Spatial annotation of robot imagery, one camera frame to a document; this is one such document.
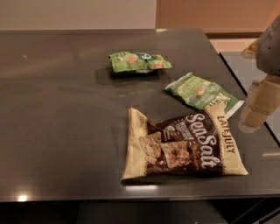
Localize green snack bag white edges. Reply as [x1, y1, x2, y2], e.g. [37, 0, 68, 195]
[165, 73, 244, 119]

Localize green rice chip bag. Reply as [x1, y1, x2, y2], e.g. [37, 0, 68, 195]
[108, 52, 172, 74]

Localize brown sea salt chip bag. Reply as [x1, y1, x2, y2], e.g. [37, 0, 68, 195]
[122, 103, 248, 180]

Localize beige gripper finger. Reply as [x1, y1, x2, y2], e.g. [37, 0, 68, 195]
[238, 74, 280, 133]

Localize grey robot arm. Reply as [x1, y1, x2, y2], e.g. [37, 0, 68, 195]
[238, 15, 280, 133]

